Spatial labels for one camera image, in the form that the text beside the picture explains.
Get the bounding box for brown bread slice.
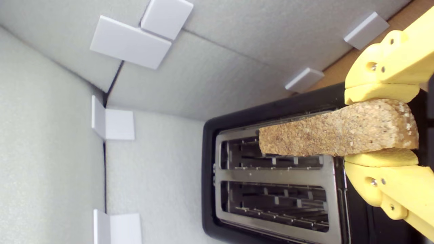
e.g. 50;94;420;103
259;99;419;157

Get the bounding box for black two-slot toaster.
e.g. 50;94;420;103
202;83;434;244

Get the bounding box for white wall clip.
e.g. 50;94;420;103
284;67;325;94
90;15;172;70
343;12;390;50
93;209;143;244
91;96;135;141
140;0;194;41

